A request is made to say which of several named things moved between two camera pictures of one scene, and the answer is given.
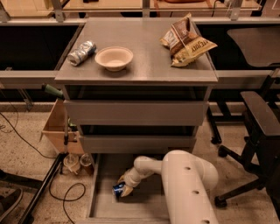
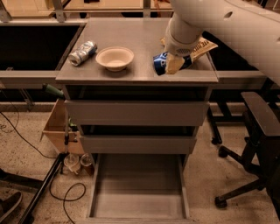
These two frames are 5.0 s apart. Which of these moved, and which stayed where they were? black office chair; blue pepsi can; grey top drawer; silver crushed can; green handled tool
Moved: blue pepsi can
Stayed: grey top drawer; black office chair; green handled tool; silver crushed can
